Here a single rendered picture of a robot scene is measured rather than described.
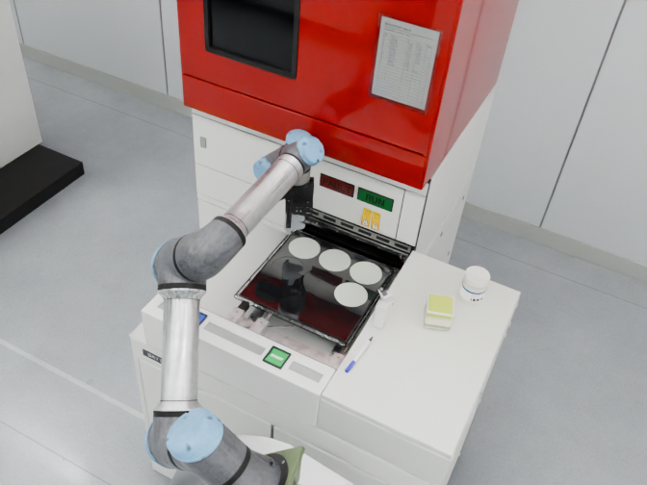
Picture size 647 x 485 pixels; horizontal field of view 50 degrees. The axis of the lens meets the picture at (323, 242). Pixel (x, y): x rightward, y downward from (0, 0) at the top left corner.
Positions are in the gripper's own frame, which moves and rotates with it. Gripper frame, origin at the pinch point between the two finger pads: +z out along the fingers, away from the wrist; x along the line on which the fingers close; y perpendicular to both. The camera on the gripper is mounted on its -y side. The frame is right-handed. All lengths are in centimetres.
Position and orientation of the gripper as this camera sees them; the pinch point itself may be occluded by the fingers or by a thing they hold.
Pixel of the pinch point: (287, 230)
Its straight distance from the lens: 214.6
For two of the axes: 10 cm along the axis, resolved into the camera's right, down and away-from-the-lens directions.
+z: -0.8, 7.4, 6.7
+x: -0.4, -6.7, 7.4
